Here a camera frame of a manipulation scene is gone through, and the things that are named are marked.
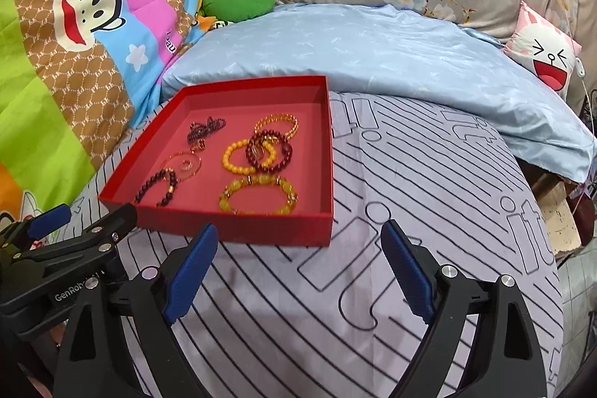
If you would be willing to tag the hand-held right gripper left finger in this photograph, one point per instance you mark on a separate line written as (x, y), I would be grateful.
(191, 272)

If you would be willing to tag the gold bangle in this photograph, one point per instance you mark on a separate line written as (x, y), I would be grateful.
(202, 166)

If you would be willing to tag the colourful cartoon quilt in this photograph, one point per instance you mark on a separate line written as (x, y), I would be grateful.
(70, 99)

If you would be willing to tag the light blue pillow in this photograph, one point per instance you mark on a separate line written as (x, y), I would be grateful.
(373, 48)

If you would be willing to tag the pink cartoon cushion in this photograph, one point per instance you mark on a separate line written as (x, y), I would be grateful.
(545, 53)

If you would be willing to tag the grey striped bedsheet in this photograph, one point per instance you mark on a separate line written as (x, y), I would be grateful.
(419, 174)

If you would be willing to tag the bedside clutter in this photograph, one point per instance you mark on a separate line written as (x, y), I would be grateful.
(555, 211)

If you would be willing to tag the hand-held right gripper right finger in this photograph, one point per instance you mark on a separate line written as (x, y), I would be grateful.
(408, 272)

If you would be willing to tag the red cardboard box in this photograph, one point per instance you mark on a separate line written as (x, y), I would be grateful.
(261, 232)

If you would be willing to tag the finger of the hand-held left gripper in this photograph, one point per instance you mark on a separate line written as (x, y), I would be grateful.
(49, 221)
(116, 221)

